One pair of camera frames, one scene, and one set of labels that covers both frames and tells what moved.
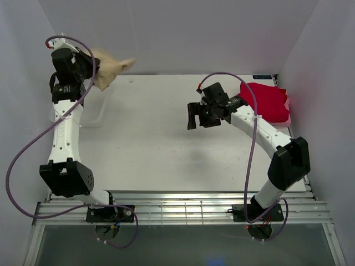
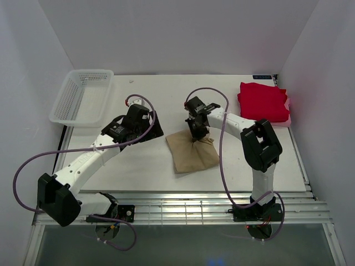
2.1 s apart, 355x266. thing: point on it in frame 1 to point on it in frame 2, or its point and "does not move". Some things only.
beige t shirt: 110,67 to 190,156
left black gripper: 82,56 to 156,131
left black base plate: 110,214 does not move
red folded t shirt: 271,101 does not move
